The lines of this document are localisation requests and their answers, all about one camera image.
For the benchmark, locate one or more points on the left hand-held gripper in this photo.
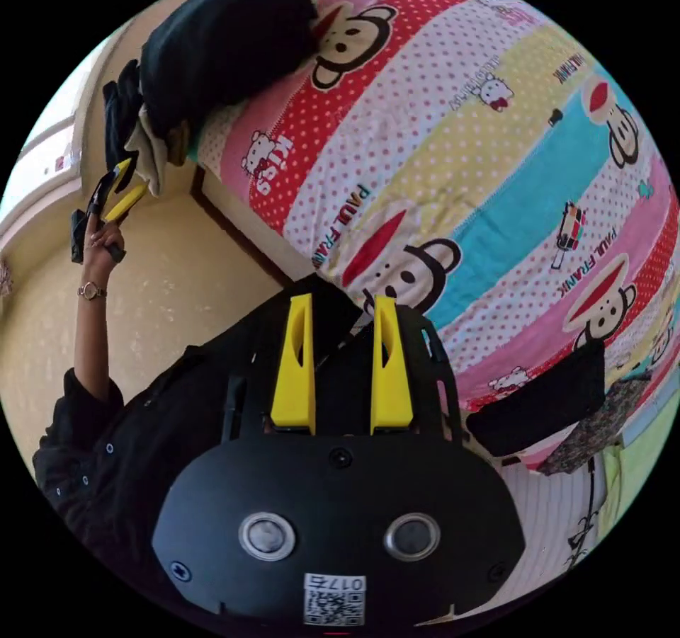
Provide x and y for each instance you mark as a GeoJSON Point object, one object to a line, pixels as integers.
{"type": "Point", "coordinates": [79, 229]}

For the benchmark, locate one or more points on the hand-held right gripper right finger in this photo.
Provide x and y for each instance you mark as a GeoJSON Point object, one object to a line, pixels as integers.
{"type": "Point", "coordinates": [390, 388]}

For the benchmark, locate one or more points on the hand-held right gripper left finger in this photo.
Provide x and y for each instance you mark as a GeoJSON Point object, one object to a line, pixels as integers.
{"type": "Point", "coordinates": [291, 383]}

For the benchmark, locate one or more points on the black long sleeve shirt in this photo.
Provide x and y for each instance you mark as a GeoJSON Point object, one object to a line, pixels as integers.
{"type": "Point", "coordinates": [119, 112]}

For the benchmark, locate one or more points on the person's left forearm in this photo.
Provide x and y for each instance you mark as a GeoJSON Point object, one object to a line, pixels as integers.
{"type": "Point", "coordinates": [91, 335]}

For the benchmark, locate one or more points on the person's left hand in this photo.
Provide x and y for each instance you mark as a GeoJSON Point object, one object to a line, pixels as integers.
{"type": "Point", "coordinates": [98, 247]}

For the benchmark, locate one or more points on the black and floral clothes pile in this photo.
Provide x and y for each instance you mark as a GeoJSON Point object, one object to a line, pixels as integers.
{"type": "Point", "coordinates": [536, 399]}

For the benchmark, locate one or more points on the black and beige clothes pile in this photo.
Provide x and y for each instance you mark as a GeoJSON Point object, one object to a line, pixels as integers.
{"type": "Point", "coordinates": [223, 48]}

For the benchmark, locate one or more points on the bed with cartoon printed sheet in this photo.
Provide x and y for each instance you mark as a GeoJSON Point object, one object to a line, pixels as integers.
{"type": "Point", "coordinates": [451, 170]}

